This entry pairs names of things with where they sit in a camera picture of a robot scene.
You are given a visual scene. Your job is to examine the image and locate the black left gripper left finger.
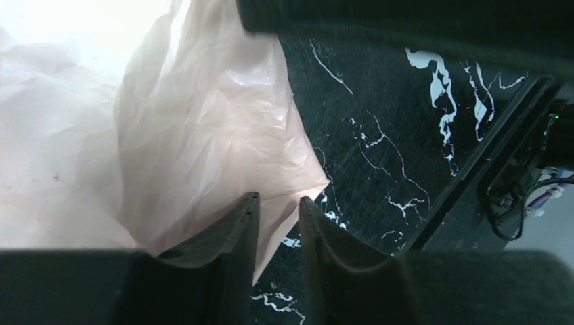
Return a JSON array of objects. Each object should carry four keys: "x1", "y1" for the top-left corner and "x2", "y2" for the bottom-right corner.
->
[{"x1": 1, "y1": 192, "x2": 260, "y2": 324}]

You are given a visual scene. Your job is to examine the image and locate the pink wrapping paper sheet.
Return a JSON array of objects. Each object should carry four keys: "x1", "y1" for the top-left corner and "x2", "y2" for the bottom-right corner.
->
[{"x1": 1, "y1": 1, "x2": 328, "y2": 276}]

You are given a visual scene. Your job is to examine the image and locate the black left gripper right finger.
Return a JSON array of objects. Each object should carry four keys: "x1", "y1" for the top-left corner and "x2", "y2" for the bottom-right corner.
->
[{"x1": 299, "y1": 197, "x2": 573, "y2": 324}]

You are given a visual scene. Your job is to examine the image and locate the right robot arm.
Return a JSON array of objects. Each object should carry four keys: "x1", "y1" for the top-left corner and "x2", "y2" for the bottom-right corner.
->
[{"x1": 237, "y1": 0, "x2": 573, "y2": 79}]

